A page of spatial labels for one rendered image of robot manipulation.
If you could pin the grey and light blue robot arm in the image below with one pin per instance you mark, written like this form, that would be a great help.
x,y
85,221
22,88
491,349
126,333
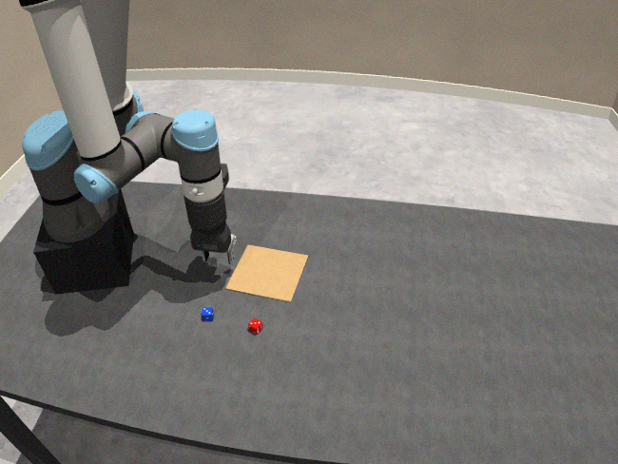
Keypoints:
x,y
105,164

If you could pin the tan square mat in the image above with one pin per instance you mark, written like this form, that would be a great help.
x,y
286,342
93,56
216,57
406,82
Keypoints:
x,y
268,273

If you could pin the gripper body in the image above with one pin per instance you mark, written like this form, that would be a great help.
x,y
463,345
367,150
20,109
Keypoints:
x,y
206,213

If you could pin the red die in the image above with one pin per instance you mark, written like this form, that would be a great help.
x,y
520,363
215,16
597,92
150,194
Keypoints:
x,y
255,326

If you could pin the blue die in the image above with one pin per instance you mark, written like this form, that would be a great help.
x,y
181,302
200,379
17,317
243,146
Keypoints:
x,y
208,314

